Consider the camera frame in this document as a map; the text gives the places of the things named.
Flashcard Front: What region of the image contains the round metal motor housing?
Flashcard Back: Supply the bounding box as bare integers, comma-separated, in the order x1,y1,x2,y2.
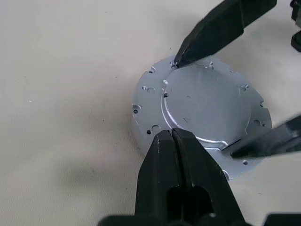
130,103,238,182

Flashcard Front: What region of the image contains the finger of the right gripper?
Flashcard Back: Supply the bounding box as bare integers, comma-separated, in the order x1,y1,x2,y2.
230,115,301,159
173,0,278,68

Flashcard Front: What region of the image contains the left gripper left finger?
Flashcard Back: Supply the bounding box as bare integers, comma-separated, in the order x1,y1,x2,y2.
135,129,184,222

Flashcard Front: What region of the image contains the round metal motor lid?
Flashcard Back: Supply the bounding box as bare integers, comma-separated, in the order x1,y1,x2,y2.
131,54,273,181

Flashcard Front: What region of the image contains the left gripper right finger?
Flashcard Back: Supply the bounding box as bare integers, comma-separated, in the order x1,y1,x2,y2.
172,128,243,222

